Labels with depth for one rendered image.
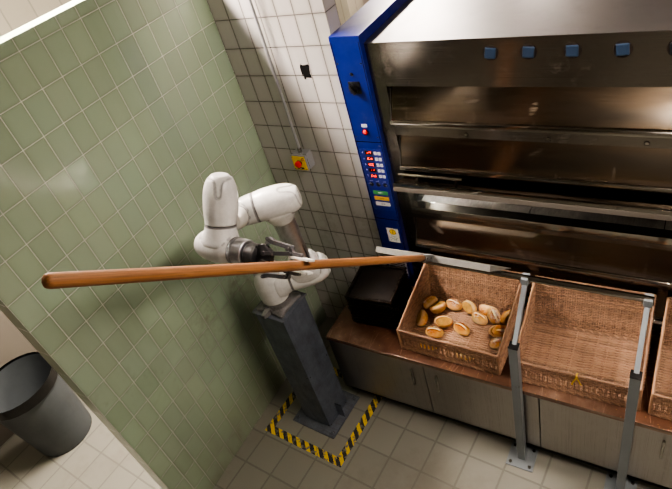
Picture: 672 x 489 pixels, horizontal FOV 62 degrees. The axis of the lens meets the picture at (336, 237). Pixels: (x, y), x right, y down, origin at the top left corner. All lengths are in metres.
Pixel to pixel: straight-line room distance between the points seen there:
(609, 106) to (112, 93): 2.04
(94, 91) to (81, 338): 1.06
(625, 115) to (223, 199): 1.56
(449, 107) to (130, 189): 1.49
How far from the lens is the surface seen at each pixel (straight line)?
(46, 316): 2.59
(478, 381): 3.01
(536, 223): 2.87
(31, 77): 2.46
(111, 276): 1.17
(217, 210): 1.78
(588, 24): 2.42
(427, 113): 2.67
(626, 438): 2.93
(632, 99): 2.45
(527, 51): 2.40
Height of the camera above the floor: 3.00
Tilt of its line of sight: 38 degrees down
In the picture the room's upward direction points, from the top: 18 degrees counter-clockwise
